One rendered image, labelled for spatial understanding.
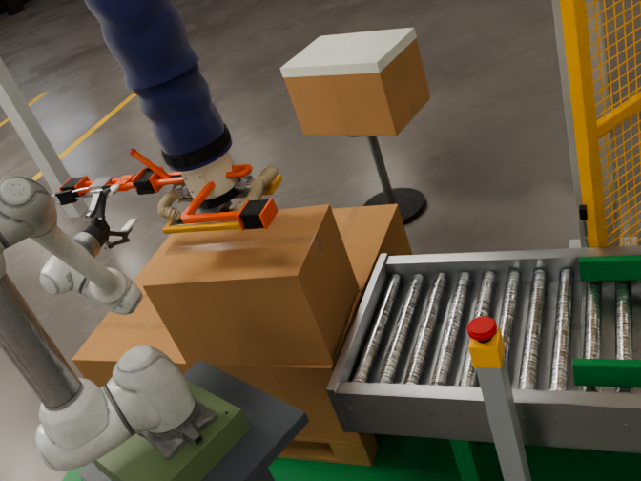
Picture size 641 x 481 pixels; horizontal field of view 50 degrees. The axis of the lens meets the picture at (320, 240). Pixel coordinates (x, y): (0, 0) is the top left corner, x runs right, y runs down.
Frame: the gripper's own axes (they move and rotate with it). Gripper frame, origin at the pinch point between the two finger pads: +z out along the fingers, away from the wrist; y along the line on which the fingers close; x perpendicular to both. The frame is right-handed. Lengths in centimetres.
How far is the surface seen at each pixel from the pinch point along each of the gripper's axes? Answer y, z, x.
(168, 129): -22.3, 4.4, 27.2
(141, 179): -1.5, 12.6, 0.3
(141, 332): 69, 10, -37
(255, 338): 55, -6, 31
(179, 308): 40.2, -7.1, 6.9
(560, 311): 68, 21, 129
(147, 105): -30.7, 4.7, 23.6
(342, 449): 114, -7, 47
